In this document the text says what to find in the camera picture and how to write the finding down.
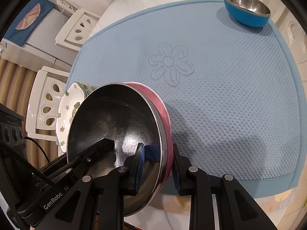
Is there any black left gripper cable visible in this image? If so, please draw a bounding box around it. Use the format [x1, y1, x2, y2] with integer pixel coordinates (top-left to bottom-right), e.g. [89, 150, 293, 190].
[24, 136, 58, 187]

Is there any pink steel bowl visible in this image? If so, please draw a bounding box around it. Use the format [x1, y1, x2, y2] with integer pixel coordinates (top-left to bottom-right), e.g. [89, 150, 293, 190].
[67, 82, 173, 218]

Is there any small floral plate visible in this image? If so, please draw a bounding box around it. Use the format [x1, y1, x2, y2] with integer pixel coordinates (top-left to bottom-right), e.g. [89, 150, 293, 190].
[80, 83, 93, 94]

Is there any white dining chair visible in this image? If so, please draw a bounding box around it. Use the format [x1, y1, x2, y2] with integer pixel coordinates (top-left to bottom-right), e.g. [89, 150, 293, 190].
[26, 66, 72, 140]
[273, 12, 307, 82]
[55, 0, 101, 51]

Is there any blue cloth with pink pattern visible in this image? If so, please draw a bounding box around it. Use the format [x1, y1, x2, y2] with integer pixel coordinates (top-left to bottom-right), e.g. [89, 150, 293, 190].
[5, 0, 57, 47]

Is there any blue steel bowl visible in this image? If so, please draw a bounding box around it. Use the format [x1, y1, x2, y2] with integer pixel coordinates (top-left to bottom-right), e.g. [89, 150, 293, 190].
[223, 0, 271, 27]

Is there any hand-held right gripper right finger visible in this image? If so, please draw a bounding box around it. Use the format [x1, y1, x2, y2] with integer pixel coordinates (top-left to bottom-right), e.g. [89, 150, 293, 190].
[171, 143, 279, 230]

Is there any large floral plate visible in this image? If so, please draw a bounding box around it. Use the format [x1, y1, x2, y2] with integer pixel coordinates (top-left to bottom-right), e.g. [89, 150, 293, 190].
[56, 82, 87, 154]

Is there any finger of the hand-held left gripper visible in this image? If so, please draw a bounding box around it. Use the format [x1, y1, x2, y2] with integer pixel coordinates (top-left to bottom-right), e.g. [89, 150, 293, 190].
[40, 138, 115, 180]

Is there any light blue table mat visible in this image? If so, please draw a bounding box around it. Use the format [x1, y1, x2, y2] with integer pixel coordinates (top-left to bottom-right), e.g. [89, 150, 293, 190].
[56, 0, 301, 194]

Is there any white refrigerator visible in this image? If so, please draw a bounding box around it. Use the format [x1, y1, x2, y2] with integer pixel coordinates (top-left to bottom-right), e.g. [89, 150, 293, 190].
[0, 0, 72, 67]

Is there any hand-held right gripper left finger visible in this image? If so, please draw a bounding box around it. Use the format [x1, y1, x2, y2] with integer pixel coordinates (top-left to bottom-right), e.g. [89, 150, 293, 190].
[51, 143, 146, 230]

